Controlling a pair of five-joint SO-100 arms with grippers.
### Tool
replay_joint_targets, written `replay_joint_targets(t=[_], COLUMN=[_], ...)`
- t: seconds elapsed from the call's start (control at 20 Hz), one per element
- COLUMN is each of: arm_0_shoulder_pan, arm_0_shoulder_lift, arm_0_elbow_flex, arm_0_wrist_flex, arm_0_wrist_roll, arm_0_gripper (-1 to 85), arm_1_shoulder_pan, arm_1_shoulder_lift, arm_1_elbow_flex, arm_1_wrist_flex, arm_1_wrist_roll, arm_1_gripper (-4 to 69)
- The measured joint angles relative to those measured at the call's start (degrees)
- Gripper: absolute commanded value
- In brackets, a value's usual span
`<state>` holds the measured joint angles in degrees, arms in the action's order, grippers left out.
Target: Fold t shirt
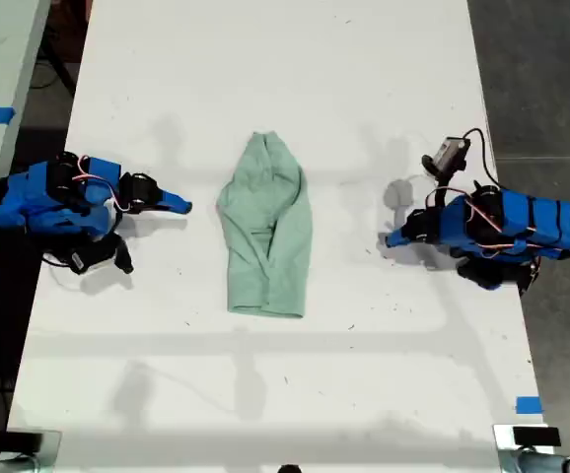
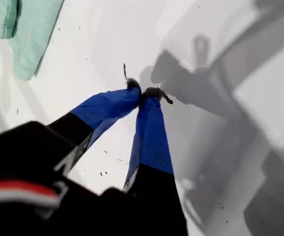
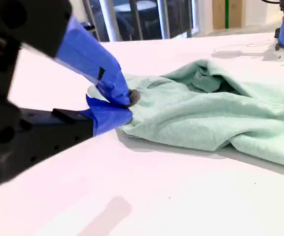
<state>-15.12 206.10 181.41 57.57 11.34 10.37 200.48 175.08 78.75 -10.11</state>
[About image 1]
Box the black camera box white label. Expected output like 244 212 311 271
66 239 135 276

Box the small black box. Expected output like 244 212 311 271
512 426 562 448
2 431 44 455

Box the short black camera stalk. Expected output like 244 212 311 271
432 169 457 211
100 231 126 252

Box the metal table clamp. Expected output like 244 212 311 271
0 428 64 473
492 423 570 473

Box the black camera box grey face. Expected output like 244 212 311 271
421 136 471 177

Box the pale green t-shirt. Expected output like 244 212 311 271
215 130 314 320

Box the short blue tape piece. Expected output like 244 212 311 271
515 395 543 415

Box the thin white camera cable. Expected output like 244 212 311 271
41 251 85 293

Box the black camera cable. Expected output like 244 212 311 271
462 127 503 189

